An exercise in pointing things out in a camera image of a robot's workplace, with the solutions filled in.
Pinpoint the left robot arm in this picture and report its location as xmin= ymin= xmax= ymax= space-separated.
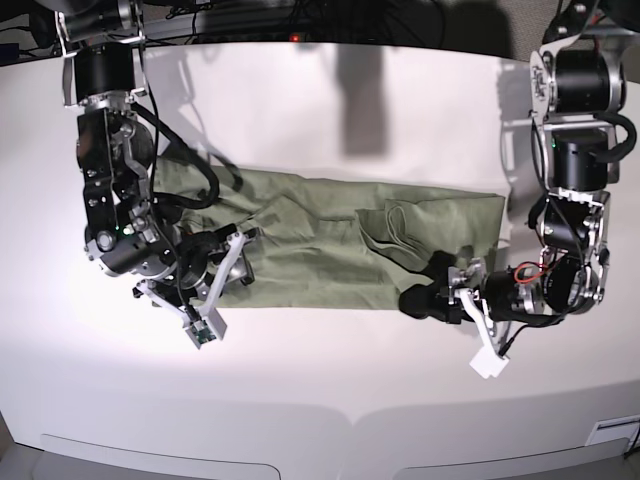
xmin=399 ymin=1 xmax=639 ymax=362

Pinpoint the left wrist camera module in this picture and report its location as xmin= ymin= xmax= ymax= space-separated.
xmin=469 ymin=349 xmax=510 ymax=380

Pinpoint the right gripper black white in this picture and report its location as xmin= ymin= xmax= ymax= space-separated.
xmin=133 ymin=227 xmax=262 ymax=325

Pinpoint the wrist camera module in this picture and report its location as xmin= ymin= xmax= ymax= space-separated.
xmin=185 ymin=310 xmax=227 ymax=349
xmin=469 ymin=349 xmax=510 ymax=380

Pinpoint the black power strip red light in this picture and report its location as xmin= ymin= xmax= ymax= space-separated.
xmin=194 ymin=31 xmax=316 ymax=44

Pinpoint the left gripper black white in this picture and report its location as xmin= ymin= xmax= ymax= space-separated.
xmin=397 ymin=249 xmax=556 ymax=361

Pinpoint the green T-shirt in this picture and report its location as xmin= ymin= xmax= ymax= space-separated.
xmin=181 ymin=168 xmax=505 ymax=310

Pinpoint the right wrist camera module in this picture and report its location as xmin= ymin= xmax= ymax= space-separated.
xmin=185 ymin=310 xmax=227 ymax=349

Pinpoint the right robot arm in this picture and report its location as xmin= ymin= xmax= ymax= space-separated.
xmin=51 ymin=1 xmax=257 ymax=343

